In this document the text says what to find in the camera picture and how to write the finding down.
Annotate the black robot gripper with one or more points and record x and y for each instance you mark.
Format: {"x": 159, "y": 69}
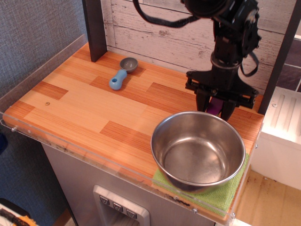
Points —
{"x": 223, "y": 83}

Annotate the purple toy eggplant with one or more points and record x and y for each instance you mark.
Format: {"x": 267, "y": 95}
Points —
{"x": 215, "y": 106}

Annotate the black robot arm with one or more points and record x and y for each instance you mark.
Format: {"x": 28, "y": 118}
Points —
{"x": 235, "y": 29}

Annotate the silver metal bowl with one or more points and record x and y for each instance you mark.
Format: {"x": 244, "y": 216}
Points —
{"x": 197, "y": 152}

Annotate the white toy sink unit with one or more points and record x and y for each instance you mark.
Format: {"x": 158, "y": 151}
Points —
{"x": 277, "y": 154}

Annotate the blue grey toy scoop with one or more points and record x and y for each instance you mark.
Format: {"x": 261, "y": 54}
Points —
{"x": 127, "y": 65}

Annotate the green cloth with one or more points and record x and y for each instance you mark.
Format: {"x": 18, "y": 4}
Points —
{"x": 217, "y": 201}

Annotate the clear acrylic edge guard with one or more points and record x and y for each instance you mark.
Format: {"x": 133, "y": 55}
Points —
{"x": 121, "y": 143}

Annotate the silver ice dispenser panel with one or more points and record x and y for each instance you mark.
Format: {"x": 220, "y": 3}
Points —
{"x": 115, "y": 210}

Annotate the grey toy fridge cabinet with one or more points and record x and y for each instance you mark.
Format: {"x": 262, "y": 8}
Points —
{"x": 78, "y": 177}

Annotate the orange object bottom left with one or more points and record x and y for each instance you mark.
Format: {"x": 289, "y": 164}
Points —
{"x": 17, "y": 221}

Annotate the dark right shelf post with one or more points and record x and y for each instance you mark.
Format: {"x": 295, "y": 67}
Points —
{"x": 282, "y": 55}

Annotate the dark shelf post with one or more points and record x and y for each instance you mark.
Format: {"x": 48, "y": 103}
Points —
{"x": 282, "y": 55}
{"x": 95, "y": 28}

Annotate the dark left shelf post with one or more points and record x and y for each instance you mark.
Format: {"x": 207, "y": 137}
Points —
{"x": 95, "y": 28}

